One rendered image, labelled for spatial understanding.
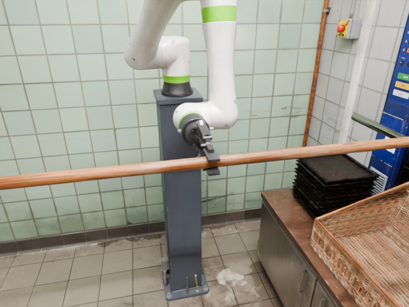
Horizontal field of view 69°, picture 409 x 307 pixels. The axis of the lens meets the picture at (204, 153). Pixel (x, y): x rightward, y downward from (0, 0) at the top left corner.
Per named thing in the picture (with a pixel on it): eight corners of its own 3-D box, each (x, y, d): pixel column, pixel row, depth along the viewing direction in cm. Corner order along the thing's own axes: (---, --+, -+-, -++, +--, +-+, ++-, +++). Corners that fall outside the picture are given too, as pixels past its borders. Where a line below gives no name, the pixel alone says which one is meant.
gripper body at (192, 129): (207, 119, 93) (215, 129, 85) (207, 144, 97) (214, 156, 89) (184, 120, 92) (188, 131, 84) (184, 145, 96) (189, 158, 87)
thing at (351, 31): (346, 37, 173) (350, 18, 169) (358, 38, 164) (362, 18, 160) (335, 38, 172) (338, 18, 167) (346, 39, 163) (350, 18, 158)
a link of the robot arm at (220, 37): (198, 25, 104) (205, 22, 93) (230, 24, 106) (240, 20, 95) (205, 127, 115) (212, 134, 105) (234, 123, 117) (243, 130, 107)
